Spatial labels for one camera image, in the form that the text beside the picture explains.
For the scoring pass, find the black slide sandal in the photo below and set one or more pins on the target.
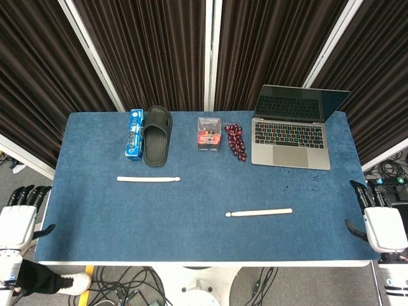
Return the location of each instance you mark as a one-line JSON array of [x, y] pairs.
[[157, 136]]

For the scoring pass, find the white sneaker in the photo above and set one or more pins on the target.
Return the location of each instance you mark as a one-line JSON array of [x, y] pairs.
[[75, 283]]

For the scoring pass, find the white table pedestal base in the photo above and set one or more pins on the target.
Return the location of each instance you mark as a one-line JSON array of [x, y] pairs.
[[204, 285]]

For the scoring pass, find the dark red grape bunch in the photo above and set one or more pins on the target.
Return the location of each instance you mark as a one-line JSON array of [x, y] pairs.
[[236, 140]]

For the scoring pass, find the blue toothpaste box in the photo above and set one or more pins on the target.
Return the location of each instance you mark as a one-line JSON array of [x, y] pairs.
[[134, 134]]

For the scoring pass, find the blue table mat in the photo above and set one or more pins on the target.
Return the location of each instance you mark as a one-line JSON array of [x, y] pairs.
[[204, 188]]

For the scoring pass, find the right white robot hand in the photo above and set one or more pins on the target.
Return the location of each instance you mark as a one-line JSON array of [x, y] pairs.
[[384, 228]]

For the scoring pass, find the wooden drumstick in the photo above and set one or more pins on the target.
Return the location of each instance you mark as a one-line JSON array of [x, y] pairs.
[[148, 179], [259, 212]]

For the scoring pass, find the clear plastic box red contents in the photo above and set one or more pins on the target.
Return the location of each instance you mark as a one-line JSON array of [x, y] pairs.
[[209, 134]]

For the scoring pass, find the dark pleated curtain panel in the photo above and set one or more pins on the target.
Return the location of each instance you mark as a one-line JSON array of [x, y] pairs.
[[41, 79], [277, 48], [369, 79], [143, 54]]

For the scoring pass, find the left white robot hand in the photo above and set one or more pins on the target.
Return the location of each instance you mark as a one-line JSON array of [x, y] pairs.
[[17, 223]]

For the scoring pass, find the black power strip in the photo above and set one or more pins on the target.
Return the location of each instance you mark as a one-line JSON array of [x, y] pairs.
[[387, 182]]

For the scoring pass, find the grey laptop colourful keys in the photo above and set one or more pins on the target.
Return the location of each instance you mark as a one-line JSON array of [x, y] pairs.
[[294, 134]]

